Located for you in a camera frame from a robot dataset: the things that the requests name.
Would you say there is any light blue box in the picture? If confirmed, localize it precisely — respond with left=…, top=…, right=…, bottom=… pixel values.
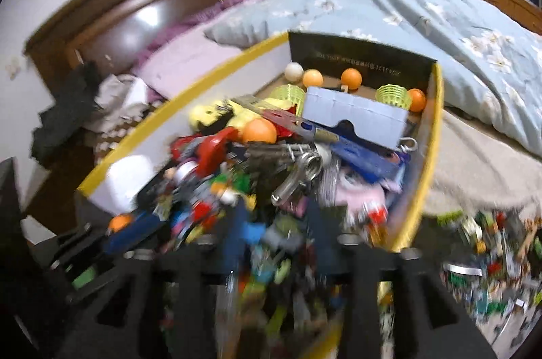
left=301, top=85, right=411, bottom=150

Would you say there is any silver metal clip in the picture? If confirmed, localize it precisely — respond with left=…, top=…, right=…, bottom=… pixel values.
left=271, top=151, right=323, bottom=207

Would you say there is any beige cloth heap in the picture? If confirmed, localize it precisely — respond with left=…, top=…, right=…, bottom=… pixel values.
left=82, top=73, right=164, bottom=131

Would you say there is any orange ball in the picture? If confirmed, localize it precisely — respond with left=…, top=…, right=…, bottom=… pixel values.
left=108, top=214, right=134, bottom=235
left=242, top=118, right=278, bottom=145
left=407, top=88, right=426, bottom=113
left=303, top=69, right=325, bottom=89
left=341, top=68, right=363, bottom=91

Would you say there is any blue flat packet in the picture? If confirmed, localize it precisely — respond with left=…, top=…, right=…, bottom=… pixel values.
left=330, top=134, right=411, bottom=184

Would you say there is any yellow toy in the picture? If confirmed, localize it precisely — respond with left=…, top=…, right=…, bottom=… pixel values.
left=188, top=99, right=255, bottom=131

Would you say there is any yellow cardboard box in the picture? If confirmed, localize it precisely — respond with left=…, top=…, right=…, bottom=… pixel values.
left=76, top=29, right=444, bottom=359

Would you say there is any heap of mixed toys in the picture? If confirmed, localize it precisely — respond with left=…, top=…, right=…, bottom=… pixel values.
left=106, top=88, right=424, bottom=359

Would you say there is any green mesh basket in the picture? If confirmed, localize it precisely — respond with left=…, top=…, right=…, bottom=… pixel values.
left=375, top=84, right=413, bottom=111
left=269, top=84, right=306, bottom=116

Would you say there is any white ball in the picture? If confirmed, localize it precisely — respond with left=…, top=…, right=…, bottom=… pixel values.
left=285, top=63, right=305, bottom=84

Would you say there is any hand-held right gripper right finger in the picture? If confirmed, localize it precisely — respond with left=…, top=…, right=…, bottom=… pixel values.
left=306, top=199, right=498, bottom=359

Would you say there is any pink pillow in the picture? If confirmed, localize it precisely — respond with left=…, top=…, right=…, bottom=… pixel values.
left=131, top=0, right=272, bottom=67
left=133, top=26, right=246, bottom=99

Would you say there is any pile of toy bricks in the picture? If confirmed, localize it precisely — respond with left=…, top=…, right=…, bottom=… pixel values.
left=436, top=209, right=542, bottom=347

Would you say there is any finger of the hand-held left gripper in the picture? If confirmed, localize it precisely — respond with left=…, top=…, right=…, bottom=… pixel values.
left=55, top=254, right=141, bottom=304
left=32, top=212, right=164, bottom=272

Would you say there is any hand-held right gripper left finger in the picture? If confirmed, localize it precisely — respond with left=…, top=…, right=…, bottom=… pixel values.
left=55, top=200, right=255, bottom=359

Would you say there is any wooden nightstand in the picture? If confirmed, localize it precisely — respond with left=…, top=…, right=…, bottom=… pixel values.
left=23, top=139, right=87, bottom=226

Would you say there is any black clothing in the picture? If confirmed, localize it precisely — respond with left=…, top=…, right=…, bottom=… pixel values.
left=30, top=63, right=100, bottom=165

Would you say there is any red plastic toy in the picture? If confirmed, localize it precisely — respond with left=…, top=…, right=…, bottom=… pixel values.
left=171, top=128, right=240, bottom=177

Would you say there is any blue floral duvet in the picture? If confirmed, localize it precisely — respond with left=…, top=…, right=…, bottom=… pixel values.
left=205, top=0, right=542, bottom=156

